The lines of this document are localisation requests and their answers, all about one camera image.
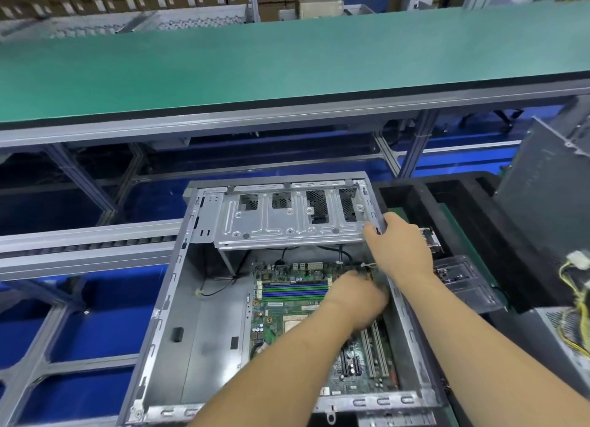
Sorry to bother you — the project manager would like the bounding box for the person's right hand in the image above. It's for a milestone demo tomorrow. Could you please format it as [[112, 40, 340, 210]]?
[[361, 211, 437, 287]]

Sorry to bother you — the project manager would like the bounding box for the person's left hand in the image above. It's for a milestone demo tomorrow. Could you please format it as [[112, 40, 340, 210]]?
[[321, 269, 391, 335]]

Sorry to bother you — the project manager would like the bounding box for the green motherboard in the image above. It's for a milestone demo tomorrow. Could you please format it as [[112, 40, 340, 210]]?
[[245, 258, 399, 397]]

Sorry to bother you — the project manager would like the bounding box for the grey metal computer case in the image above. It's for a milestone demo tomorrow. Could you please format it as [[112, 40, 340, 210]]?
[[118, 170, 450, 427]]

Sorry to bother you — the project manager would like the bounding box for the person's left forearm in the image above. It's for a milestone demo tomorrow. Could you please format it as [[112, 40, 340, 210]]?
[[189, 306, 356, 427]]

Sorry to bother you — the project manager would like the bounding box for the black CPU cooler fan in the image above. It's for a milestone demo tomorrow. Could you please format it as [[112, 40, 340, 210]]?
[[419, 225, 444, 254]]

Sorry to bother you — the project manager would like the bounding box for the clear plastic screw tray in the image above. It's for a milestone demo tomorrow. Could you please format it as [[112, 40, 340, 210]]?
[[431, 255, 509, 315]]

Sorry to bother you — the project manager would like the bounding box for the grey power supply unit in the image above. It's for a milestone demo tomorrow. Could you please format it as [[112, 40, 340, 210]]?
[[514, 306, 590, 397]]

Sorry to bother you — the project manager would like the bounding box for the green conveyor belt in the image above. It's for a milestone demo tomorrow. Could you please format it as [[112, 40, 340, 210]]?
[[0, 0, 590, 128]]

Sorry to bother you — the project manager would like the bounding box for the yellow black cable bundle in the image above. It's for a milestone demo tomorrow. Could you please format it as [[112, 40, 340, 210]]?
[[557, 249, 590, 355]]

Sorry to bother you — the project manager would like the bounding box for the grey flat metal rail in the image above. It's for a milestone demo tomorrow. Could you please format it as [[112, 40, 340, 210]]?
[[0, 218, 187, 281]]

